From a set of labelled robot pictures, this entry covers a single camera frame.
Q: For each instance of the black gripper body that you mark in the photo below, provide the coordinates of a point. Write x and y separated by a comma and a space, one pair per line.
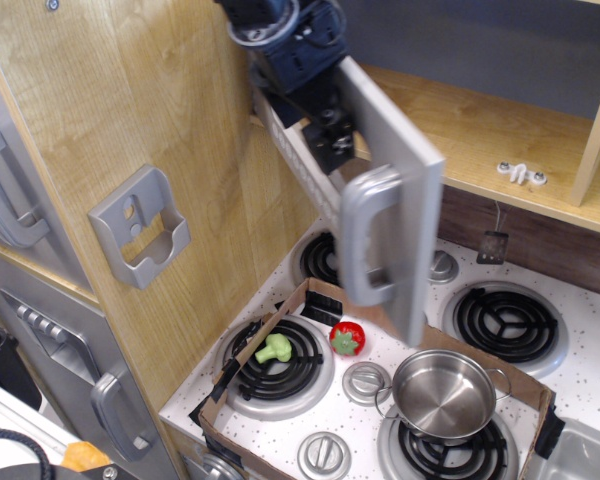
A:
305, 61

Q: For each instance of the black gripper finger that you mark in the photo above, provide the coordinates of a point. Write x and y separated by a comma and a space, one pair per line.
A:
331, 148
289, 109

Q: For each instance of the grey toy microwave door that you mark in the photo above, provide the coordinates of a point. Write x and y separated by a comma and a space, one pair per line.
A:
385, 219

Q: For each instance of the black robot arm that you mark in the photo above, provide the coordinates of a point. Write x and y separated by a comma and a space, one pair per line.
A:
256, 24

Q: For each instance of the wooden microwave shelf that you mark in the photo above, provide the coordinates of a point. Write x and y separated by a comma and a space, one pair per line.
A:
475, 132

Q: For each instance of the back left black burner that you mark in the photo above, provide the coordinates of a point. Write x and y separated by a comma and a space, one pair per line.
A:
315, 257

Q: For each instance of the black burner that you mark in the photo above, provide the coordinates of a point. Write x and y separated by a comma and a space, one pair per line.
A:
490, 454
511, 322
275, 390
315, 257

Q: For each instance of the back grey stove knob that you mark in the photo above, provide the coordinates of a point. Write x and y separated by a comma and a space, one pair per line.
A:
444, 268

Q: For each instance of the grey stove knob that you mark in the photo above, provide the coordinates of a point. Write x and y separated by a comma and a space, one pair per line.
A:
366, 383
444, 268
324, 456

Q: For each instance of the white plastic door latch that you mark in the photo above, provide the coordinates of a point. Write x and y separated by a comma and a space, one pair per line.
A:
520, 174

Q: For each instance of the hanging metal spatula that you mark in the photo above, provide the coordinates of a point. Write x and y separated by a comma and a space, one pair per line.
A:
494, 243

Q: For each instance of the red toy strawberry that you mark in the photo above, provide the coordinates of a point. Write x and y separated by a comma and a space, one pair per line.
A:
347, 338

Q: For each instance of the green toy broccoli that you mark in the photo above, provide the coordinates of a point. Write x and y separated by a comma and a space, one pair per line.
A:
277, 346

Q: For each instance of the centre grey stove knob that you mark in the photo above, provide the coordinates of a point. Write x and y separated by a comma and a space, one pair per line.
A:
366, 383

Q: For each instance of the front left black burner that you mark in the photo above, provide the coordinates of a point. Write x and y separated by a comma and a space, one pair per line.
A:
275, 390

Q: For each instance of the back right black burner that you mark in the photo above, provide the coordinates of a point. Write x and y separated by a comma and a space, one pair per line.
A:
511, 322

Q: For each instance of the stainless steel pot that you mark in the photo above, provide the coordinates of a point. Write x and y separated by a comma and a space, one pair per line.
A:
443, 396

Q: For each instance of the front grey stove knob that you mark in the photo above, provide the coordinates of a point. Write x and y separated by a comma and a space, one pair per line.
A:
324, 456

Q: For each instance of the front right black burner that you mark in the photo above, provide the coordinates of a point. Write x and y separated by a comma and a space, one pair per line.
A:
490, 454

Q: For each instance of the grey ice dispenser panel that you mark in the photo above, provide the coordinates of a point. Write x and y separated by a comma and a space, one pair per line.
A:
60, 344

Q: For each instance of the black device at left edge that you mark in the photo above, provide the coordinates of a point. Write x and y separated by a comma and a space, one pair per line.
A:
15, 378

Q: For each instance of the steel sink basin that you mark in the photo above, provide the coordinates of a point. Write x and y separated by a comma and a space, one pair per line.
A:
565, 449

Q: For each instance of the orange tape piece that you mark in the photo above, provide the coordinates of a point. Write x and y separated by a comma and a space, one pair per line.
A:
83, 456

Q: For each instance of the grey wall phone holder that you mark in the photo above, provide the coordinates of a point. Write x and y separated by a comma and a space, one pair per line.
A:
123, 215

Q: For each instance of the brown cardboard barrier frame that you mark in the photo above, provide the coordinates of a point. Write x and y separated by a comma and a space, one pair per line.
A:
268, 449

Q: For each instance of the lower grey fridge handle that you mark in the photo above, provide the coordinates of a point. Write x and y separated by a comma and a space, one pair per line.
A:
103, 401

